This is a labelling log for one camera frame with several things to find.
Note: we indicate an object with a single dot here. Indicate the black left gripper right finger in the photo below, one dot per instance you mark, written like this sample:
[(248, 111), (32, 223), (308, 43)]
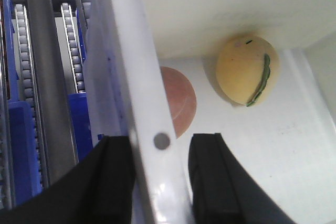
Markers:
[(223, 192)]

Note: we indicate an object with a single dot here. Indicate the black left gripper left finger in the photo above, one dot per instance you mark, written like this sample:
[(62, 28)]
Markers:
[(97, 190)]

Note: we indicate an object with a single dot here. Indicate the white plastic tote crate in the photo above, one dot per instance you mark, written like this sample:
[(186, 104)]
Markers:
[(286, 143)]

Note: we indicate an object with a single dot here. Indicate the blue plastic bin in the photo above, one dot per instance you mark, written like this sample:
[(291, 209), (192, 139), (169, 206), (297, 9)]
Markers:
[(81, 124), (27, 178)]

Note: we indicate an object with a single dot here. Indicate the grey roller track rail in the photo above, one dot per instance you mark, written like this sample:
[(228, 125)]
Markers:
[(27, 73)]

